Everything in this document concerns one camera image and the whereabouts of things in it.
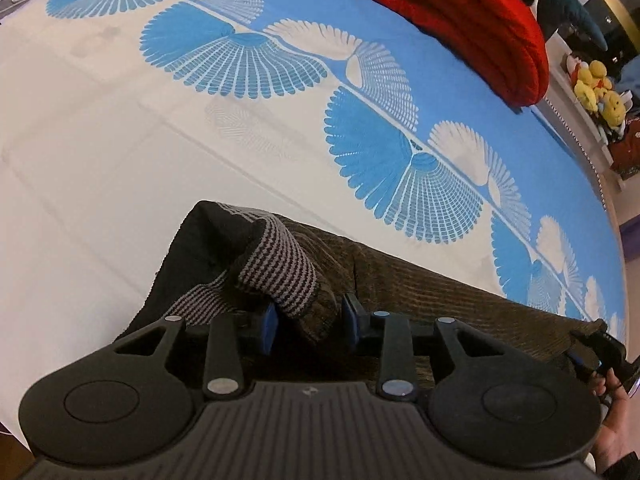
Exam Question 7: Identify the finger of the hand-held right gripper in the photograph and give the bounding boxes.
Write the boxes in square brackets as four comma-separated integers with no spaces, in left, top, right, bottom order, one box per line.
[566,351,602,377]
[571,331,627,367]

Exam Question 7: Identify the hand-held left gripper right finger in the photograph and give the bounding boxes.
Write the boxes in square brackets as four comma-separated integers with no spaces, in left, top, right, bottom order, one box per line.
[341,292,506,401]

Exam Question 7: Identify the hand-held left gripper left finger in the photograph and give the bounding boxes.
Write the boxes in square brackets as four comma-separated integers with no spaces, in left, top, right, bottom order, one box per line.
[112,305,281,401]

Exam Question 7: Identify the dark olive corduroy pants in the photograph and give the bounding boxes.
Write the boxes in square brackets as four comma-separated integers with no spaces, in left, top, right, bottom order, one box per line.
[117,200,608,386]

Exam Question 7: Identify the person's right hand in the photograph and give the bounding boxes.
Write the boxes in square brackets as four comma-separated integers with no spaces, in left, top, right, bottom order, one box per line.
[594,369,640,472]

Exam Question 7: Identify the white window ledge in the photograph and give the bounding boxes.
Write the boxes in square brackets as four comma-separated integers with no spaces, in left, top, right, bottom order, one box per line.
[542,35,621,211]

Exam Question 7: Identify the blue white patterned bed sheet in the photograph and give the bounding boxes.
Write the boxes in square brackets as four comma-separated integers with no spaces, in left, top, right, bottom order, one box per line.
[0,0,628,441]

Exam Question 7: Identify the yellow plush toy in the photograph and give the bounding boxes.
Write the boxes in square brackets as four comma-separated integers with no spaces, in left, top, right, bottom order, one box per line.
[597,91,630,126]
[574,60,613,111]

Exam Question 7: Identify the red folded blanket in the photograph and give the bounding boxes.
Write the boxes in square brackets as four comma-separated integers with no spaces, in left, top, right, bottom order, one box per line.
[355,0,550,107]

